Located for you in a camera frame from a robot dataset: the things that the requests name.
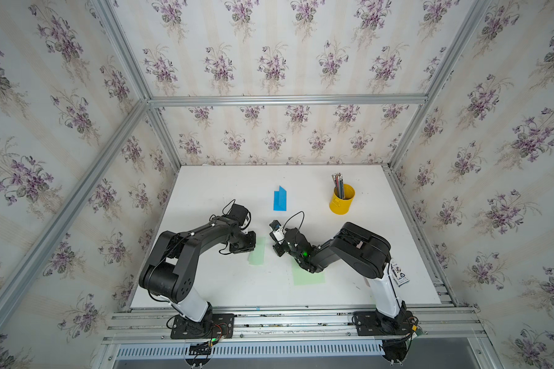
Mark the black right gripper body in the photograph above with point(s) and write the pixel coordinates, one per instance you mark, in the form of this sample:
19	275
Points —
282	247

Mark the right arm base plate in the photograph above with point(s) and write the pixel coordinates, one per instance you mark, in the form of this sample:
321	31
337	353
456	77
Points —
374	323

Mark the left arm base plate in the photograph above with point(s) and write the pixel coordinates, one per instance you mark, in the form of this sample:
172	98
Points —
214	326

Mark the aluminium rail frame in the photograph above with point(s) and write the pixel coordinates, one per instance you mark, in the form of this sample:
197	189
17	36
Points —
444	335

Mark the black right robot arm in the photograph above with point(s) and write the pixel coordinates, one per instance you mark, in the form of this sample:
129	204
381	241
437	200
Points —
365	252

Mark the pen package box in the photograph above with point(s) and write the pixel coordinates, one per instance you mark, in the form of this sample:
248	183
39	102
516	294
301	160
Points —
398	274

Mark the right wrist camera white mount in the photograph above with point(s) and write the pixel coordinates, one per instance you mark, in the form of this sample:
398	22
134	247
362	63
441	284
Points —
277	232

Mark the yellow metal pencil bucket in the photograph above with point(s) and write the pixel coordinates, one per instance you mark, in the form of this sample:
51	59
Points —
341	206

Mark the blue square paper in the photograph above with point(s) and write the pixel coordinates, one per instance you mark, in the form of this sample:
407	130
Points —
280	200

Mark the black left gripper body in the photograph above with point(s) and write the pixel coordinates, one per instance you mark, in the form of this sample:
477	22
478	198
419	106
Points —
245	243

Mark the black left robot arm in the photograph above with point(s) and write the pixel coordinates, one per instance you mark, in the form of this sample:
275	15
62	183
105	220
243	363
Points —
169	272

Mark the green paper sheet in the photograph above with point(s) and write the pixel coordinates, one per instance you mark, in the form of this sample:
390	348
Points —
302	277
257	256

